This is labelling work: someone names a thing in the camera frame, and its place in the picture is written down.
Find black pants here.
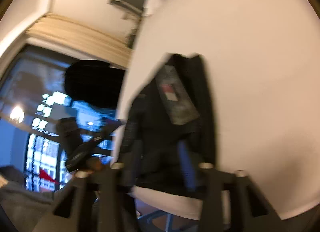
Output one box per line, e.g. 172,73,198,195
118,54,216,199

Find grey sleeved left forearm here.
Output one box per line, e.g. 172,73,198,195
1,165,64,231

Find person's left hand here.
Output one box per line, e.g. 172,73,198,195
86,157,104,173

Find large window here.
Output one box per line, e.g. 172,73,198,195
1,45,118,192

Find beige curtain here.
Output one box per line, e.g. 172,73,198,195
26,13,131,68

